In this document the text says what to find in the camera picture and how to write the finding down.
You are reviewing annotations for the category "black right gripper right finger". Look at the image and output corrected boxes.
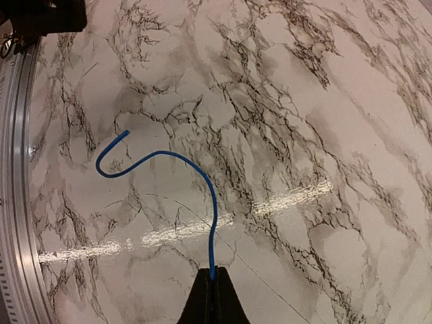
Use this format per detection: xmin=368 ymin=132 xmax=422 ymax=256
xmin=212 ymin=267 xmax=250 ymax=324

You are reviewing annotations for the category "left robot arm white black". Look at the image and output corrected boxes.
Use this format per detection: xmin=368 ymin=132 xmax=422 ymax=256
xmin=1 ymin=1 xmax=87 ymax=36

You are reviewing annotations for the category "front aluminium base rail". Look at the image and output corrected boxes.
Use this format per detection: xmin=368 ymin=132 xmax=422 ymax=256
xmin=1 ymin=43 xmax=54 ymax=323

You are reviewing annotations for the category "blue wire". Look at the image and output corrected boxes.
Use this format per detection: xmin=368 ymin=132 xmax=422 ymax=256
xmin=95 ymin=130 xmax=217 ymax=281

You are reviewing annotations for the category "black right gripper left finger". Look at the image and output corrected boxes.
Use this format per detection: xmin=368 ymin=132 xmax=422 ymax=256
xmin=177 ymin=268 xmax=213 ymax=324

